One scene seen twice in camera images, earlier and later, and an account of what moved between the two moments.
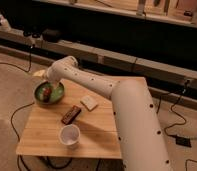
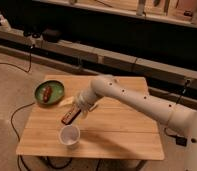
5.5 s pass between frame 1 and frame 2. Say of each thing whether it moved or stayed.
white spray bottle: stayed
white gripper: moved
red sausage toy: stayed
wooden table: stayed
